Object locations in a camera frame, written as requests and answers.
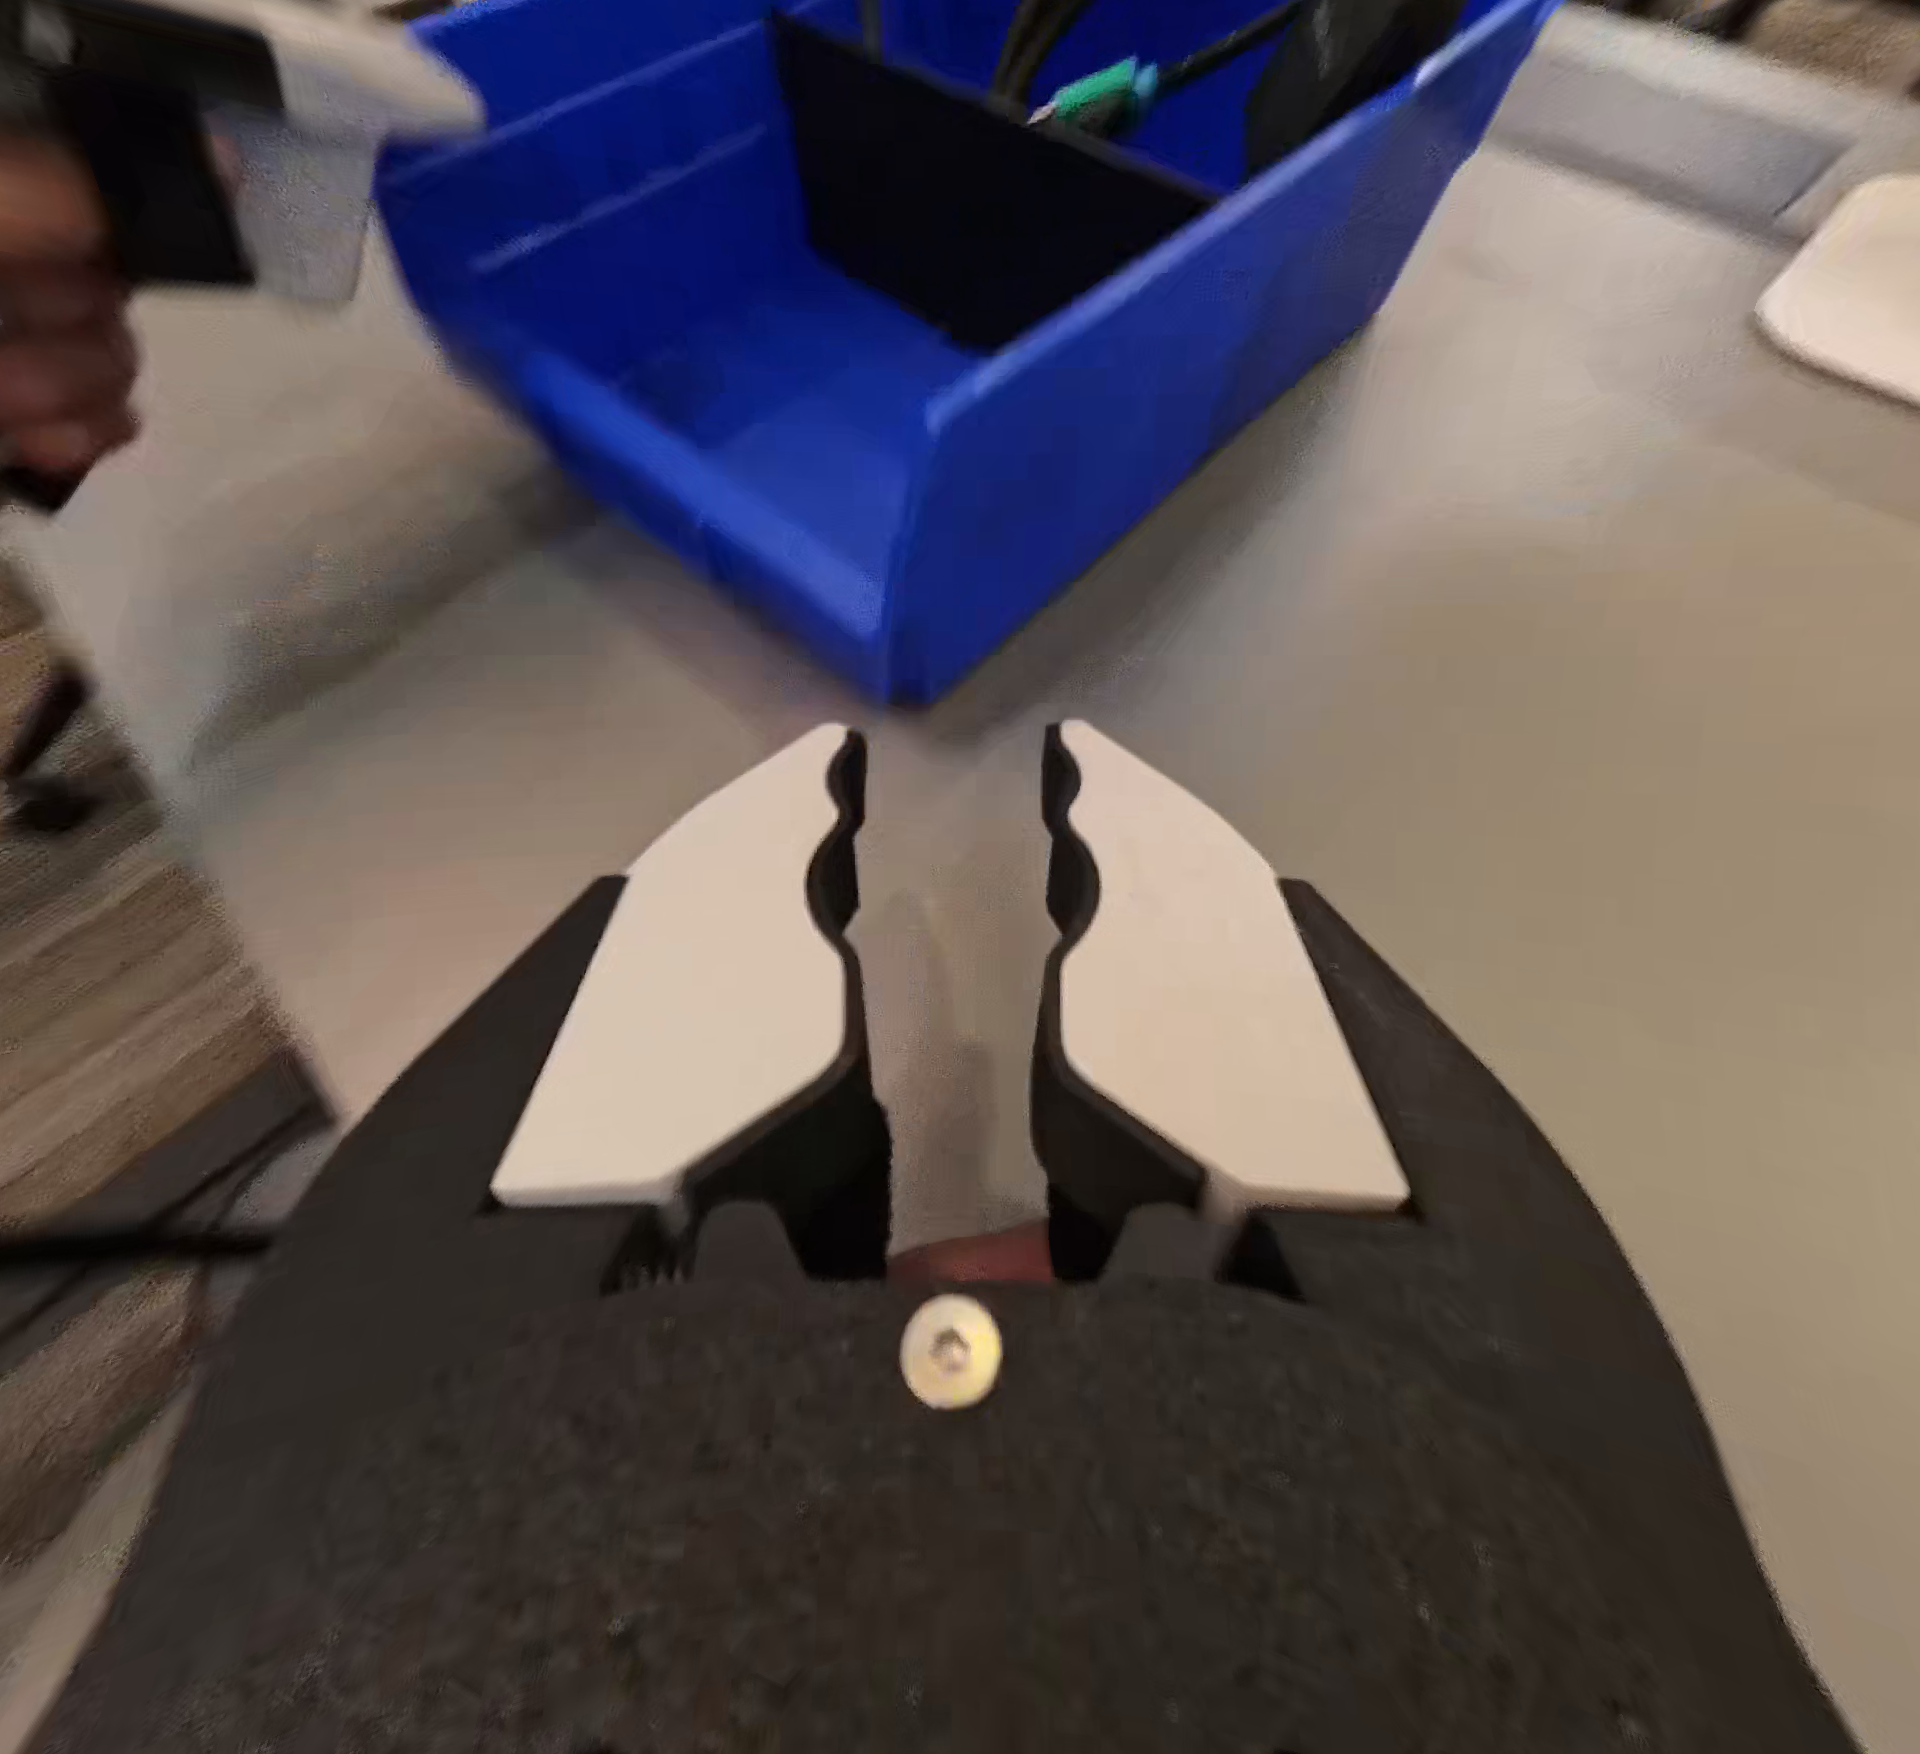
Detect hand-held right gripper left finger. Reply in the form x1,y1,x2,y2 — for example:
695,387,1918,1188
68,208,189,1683
485,722,898,1227

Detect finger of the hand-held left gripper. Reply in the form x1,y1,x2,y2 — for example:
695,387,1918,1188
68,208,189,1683
0,0,483,143

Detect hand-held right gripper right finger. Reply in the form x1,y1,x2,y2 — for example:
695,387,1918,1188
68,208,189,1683
1033,720,1417,1227

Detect blue plastic bin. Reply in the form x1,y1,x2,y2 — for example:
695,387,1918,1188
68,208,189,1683
371,0,1604,709

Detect black braided cable green plugs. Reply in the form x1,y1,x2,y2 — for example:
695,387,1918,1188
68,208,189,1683
990,0,1352,135

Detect grey desk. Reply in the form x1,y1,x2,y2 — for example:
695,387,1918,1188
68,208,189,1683
13,0,1920,1754

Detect person's left hand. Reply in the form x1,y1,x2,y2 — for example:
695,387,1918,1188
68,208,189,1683
0,125,142,481

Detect black bin divider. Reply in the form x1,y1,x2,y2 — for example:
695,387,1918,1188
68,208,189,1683
768,10,1220,357

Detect black adapter box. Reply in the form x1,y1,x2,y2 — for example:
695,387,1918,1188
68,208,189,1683
1245,0,1479,174

